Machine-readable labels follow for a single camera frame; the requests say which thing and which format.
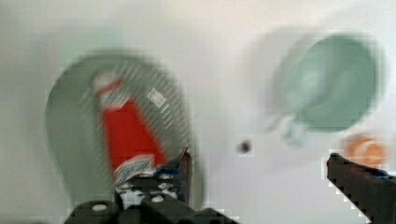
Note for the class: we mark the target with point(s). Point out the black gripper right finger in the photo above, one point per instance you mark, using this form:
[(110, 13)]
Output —
[(371, 190)]

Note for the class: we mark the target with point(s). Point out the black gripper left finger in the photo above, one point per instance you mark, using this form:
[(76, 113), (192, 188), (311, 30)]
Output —
[(173, 179)]

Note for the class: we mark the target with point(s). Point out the red ketchup bottle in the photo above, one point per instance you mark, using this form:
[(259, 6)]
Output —
[(132, 146)]

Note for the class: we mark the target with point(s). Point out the green plastic strainer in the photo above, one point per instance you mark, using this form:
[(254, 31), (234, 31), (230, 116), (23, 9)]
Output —
[(77, 141)]

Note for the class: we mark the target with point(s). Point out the orange slice toy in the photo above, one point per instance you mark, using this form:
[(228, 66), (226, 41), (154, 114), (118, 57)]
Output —
[(367, 150)]

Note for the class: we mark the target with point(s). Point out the green mug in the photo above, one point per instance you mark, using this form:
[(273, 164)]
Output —
[(325, 84)]

